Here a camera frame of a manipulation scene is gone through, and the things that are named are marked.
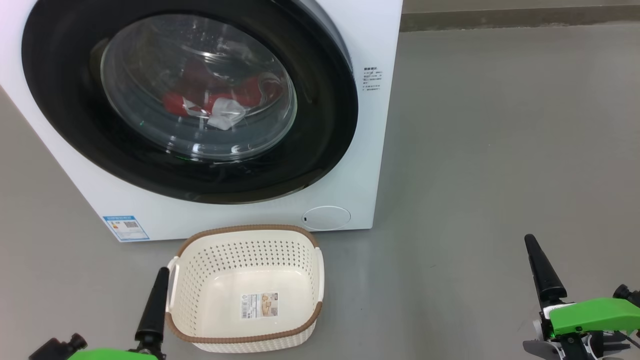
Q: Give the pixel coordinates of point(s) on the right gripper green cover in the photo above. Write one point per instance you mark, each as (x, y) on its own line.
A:
(595, 316)

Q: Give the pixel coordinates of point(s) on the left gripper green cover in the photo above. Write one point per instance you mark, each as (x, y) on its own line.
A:
(115, 355)

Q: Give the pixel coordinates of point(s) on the red and white garment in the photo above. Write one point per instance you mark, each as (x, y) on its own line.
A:
(175, 102)

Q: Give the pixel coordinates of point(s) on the black round glass washer door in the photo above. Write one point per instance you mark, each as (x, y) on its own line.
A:
(60, 100)

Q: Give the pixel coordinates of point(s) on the cream basket with brown rim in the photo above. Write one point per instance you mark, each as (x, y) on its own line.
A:
(210, 260)

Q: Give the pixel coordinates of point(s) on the white printed label sticker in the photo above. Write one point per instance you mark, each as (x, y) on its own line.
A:
(259, 306)

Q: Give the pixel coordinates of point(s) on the white front-load washing machine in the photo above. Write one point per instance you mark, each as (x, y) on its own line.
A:
(345, 165)

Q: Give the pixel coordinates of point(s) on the blue energy label sticker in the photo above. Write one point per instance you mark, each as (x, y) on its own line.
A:
(126, 228)

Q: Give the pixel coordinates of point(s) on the small printed text label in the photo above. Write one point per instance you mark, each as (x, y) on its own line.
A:
(372, 79)

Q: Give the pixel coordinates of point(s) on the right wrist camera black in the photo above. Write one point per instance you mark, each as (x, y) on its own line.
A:
(627, 294)

